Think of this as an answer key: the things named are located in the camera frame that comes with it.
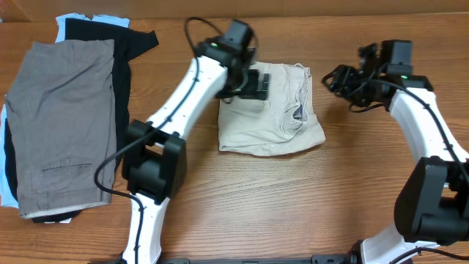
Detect beige shorts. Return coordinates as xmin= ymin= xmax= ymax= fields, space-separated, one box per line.
xmin=218 ymin=62 xmax=325 ymax=156

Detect light blue garment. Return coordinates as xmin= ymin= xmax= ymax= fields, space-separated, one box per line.
xmin=1 ymin=12 xmax=130 ymax=208

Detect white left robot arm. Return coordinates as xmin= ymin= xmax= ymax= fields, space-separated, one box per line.
xmin=120 ymin=20 xmax=270 ymax=263

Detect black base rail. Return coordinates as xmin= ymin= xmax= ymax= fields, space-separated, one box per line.
xmin=156 ymin=253 xmax=361 ymax=264

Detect grey shorts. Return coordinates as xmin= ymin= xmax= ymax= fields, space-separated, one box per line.
xmin=5 ymin=40 xmax=117 ymax=219

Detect black garment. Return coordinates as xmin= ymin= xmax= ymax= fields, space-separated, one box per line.
xmin=3 ymin=17 xmax=160 ymax=224

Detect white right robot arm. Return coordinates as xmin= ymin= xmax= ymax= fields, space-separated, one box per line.
xmin=311 ymin=40 xmax=468 ymax=263

